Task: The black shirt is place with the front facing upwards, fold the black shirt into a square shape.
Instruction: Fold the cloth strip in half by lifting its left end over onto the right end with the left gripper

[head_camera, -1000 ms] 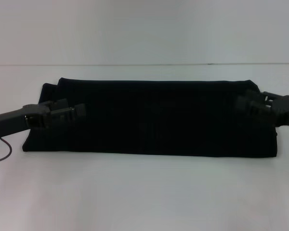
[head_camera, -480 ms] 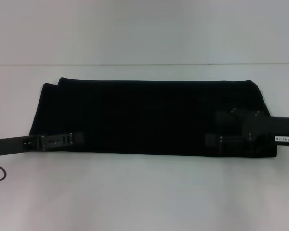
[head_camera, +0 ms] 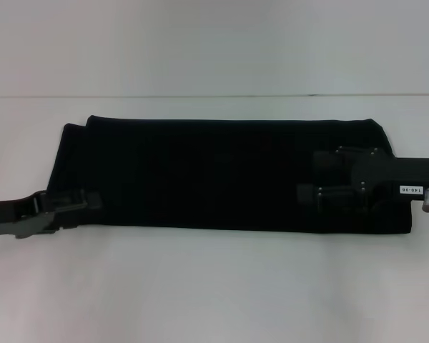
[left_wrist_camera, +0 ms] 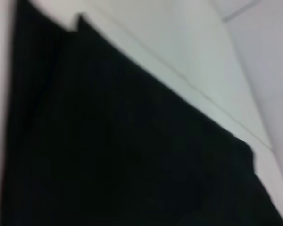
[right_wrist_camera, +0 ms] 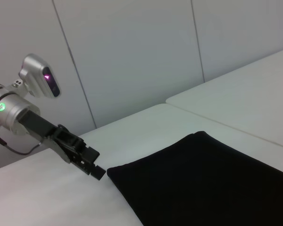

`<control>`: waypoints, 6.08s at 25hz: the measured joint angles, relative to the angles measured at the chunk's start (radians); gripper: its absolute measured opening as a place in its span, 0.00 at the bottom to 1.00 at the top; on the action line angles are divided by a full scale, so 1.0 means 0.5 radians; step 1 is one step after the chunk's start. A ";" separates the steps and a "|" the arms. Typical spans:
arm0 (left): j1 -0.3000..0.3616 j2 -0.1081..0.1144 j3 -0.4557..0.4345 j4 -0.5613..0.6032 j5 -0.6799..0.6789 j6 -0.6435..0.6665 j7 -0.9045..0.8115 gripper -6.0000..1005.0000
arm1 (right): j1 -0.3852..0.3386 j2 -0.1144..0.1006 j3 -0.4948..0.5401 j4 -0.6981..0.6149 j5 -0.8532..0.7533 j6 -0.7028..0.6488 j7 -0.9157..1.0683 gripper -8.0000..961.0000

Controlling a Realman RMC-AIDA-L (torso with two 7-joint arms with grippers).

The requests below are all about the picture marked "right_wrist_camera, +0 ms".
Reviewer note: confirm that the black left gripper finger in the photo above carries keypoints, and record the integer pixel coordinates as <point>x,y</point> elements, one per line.
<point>93,154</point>
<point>97,173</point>

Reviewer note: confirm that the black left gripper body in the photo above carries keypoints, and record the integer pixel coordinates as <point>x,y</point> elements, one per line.
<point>47,131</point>

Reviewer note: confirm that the black shirt with FREE print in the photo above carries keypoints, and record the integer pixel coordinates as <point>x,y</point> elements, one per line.
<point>202,183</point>

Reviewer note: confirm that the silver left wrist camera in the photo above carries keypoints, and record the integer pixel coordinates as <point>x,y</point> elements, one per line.
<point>40,77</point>

